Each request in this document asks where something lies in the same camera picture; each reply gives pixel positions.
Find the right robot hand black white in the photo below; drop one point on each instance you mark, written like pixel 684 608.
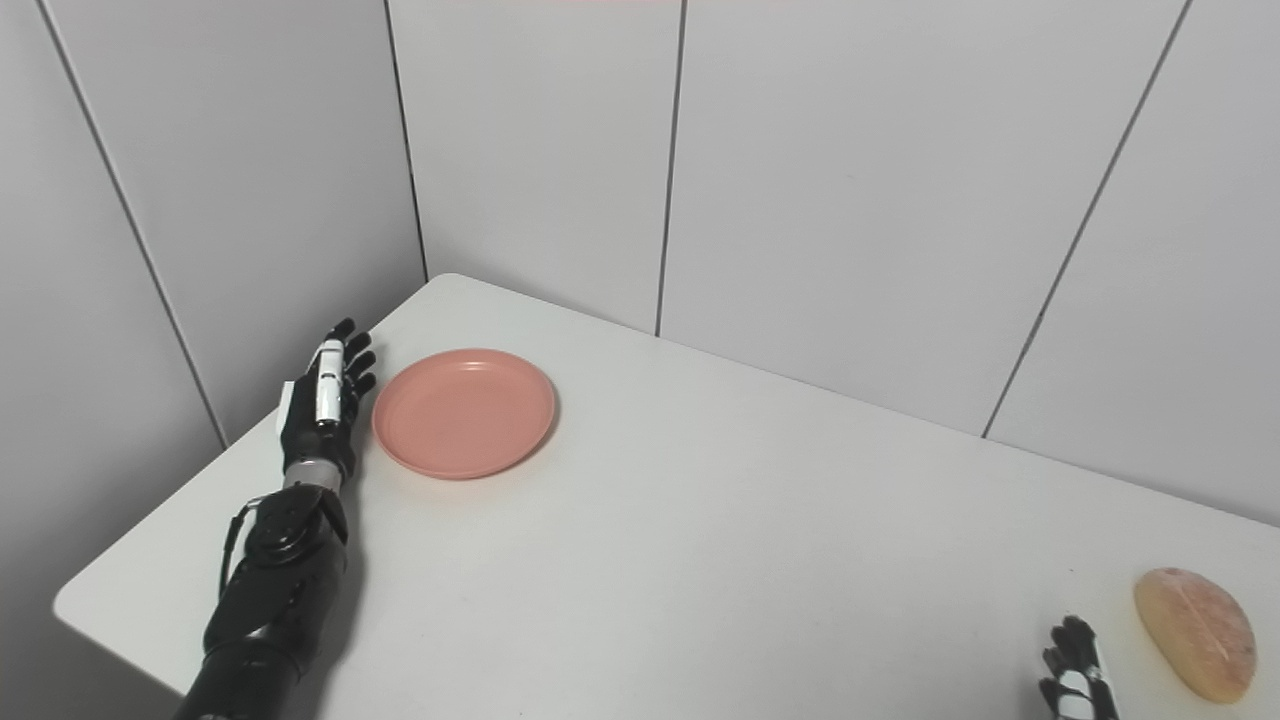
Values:
pixel 1075 675

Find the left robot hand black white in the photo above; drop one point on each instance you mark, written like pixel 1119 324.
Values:
pixel 322 405

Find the oval bread roll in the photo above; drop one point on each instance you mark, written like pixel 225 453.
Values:
pixel 1197 634

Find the pink round plate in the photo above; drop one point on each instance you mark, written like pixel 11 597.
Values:
pixel 464 413

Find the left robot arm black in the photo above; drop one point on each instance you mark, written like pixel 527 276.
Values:
pixel 270 600

